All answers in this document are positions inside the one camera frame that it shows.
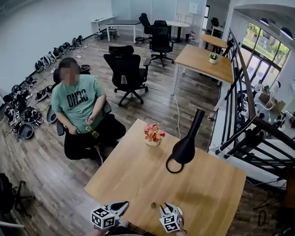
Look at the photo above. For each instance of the black metal railing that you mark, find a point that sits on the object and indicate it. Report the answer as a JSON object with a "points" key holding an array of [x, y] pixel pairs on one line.
{"points": [[248, 90]]}

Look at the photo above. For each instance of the black round stool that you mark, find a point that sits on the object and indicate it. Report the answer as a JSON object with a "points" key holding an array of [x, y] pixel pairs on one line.
{"points": [[140, 39]]}

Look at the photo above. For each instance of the round wooden table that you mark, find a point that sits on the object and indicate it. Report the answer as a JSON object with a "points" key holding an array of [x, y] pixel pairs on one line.
{"points": [[213, 40]]}

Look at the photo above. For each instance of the black pendant lamp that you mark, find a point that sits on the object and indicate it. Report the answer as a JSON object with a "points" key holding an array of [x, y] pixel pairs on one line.
{"points": [[286, 34], [264, 21]]}

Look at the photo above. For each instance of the white paper sheet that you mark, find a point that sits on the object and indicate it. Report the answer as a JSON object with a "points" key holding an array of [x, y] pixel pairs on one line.
{"points": [[193, 8]]}

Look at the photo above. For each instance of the small dark wooden table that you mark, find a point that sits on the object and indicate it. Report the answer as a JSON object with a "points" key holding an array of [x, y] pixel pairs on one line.
{"points": [[294, 189]]}

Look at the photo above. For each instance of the tall black vase lamp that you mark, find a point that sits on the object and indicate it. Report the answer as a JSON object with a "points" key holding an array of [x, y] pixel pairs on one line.
{"points": [[185, 144]]}

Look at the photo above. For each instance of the green drink bottle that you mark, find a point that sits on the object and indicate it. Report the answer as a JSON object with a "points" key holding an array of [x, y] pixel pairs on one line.
{"points": [[93, 132]]}

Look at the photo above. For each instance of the row of black headsets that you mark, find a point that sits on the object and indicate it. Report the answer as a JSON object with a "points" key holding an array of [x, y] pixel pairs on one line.
{"points": [[57, 52]]}

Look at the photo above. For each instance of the pink flowers in cream pot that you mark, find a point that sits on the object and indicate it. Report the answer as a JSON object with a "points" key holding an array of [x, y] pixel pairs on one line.
{"points": [[153, 137]]}

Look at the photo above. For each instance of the wooden table with white legs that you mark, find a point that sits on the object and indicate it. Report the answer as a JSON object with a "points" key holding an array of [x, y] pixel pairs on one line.
{"points": [[202, 63]]}

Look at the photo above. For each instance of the pile of tangled headset gear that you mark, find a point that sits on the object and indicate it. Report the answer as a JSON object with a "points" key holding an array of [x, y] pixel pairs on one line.
{"points": [[24, 113]]}

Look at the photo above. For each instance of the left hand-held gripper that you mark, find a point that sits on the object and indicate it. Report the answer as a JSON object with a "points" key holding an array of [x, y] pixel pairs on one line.
{"points": [[102, 217]]}

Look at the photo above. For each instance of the pair of dark shoes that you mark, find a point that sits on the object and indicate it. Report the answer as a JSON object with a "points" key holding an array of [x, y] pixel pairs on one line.
{"points": [[85, 68]]}

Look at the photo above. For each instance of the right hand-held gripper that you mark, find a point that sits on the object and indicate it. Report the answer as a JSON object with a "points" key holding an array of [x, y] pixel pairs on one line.
{"points": [[170, 223]]}

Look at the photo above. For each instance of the small red-green fruit piece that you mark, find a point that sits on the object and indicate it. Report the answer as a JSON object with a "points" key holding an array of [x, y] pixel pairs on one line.
{"points": [[153, 205]]}

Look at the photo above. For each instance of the grey desk with white legs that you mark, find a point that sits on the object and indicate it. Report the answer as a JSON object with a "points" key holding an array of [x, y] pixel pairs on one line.
{"points": [[123, 22]]}

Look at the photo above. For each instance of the round white table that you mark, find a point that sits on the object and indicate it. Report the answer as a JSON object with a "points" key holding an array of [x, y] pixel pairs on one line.
{"points": [[178, 24]]}

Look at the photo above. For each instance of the low wheeled cart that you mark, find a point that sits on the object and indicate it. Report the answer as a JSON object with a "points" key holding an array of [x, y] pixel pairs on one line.
{"points": [[106, 34]]}

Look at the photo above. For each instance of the white flowers in small pot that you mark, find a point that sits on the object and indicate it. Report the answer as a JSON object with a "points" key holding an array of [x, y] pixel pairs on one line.
{"points": [[213, 58]]}

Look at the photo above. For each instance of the person's left forearm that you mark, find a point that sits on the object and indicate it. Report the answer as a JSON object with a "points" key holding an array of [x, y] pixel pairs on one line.
{"points": [[94, 235]]}

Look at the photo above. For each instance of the glass entrance doors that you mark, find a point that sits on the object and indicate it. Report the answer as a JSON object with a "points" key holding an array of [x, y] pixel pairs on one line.
{"points": [[264, 44]]}

